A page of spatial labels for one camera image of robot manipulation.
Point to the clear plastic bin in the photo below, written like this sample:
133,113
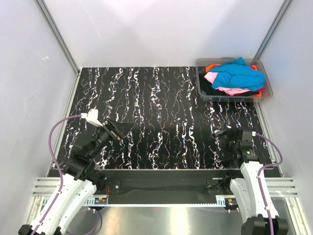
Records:
201,64

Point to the black marbled table mat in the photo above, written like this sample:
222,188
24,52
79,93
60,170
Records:
172,127

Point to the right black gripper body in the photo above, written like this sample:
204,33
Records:
228,144

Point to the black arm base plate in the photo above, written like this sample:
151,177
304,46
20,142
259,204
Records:
149,183

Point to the blue t shirt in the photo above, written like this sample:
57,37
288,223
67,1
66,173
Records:
237,74

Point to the black t shirt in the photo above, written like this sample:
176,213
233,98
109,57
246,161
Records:
207,89

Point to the pink t shirt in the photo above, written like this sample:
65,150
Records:
208,80

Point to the orange t shirt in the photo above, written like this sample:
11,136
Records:
210,76

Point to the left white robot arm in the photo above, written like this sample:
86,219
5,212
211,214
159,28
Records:
79,180

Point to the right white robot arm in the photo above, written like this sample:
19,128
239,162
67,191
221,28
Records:
259,215

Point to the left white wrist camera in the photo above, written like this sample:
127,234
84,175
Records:
92,117

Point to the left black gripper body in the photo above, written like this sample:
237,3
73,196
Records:
105,135

